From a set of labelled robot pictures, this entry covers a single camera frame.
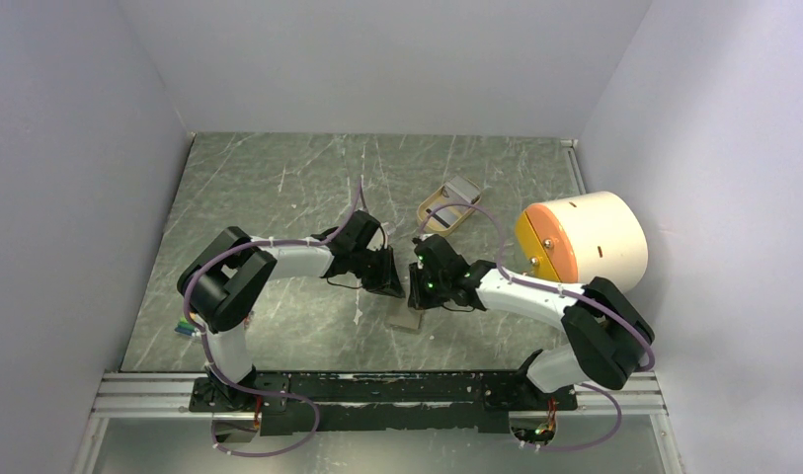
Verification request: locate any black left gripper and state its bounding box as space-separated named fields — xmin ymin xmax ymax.
xmin=352 ymin=246 xmax=406 ymax=300

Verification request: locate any grey card holder wallet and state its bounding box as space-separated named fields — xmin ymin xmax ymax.
xmin=385 ymin=299 xmax=424 ymax=332

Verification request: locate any stack of credit cards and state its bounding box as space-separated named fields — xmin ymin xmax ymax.
xmin=442 ymin=176 xmax=481 ymax=203

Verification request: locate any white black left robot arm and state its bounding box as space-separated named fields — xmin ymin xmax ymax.
xmin=177 ymin=210 xmax=405 ymax=411

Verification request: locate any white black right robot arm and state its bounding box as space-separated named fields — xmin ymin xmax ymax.
xmin=408 ymin=234 xmax=654 ymax=409

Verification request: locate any loose card in tray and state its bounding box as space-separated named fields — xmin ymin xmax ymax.
xmin=425 ymin=206 xmax=461 ymax=230

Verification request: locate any beige oval tray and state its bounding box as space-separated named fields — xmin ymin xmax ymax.
xmin=417 ymin=176 xmax=482 ymax=237

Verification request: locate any cream cylinder orange lid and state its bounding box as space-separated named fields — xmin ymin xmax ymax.
xmin=515 ymin=192 xmax=649 ymax=292

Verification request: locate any pack of coloured markers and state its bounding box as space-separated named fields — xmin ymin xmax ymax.
xmin=173 ymin=312 xmax=253 ymax=340

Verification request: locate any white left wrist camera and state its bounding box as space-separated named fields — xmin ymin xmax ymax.
xmin=380 ymin=223 xmax=396 ymax=240

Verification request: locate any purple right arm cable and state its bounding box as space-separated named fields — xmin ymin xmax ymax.
xmin=417 ymin=200 xmax=658 ymax=454

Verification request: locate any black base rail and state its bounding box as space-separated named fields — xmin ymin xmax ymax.
xmin=188 ymin=370 xmax=577 ymax=435

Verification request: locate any aluminium frame rail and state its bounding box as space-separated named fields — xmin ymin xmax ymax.
xmin=74 ymin=373 xmax=683 ymax=473

